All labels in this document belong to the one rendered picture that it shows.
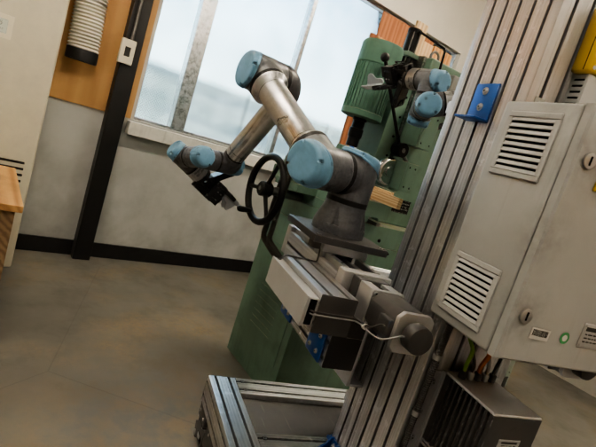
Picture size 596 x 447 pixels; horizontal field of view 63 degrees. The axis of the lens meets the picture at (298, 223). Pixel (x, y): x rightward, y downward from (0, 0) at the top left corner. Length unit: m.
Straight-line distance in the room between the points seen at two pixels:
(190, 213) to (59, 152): 0.87
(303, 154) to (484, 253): 0.49
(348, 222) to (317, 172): 0.19
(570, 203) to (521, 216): 0.08
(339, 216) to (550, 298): 0.56
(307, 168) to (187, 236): 2.20
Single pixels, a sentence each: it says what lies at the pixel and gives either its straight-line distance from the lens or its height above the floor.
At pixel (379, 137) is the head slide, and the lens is 2.11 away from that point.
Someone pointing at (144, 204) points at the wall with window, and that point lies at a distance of 3.16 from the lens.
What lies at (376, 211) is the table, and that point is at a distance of 1.85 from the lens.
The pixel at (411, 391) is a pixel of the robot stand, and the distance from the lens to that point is 1.21.
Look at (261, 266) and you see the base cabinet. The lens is 2.19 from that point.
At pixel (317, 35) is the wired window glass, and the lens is 3.65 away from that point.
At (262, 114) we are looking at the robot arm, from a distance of 1.65.
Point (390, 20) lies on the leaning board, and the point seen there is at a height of 2.06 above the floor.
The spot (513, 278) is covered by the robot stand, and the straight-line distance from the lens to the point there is 0.96.
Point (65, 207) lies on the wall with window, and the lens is 3.07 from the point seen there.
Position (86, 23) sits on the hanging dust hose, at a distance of 2.77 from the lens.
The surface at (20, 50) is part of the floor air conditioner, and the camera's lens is 2.62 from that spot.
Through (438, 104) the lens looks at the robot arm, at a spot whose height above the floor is 1.26.
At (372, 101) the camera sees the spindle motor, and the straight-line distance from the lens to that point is 2.03.
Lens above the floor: 1.02
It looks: 9 degrees down
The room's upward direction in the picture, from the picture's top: 18 degrees clockwise
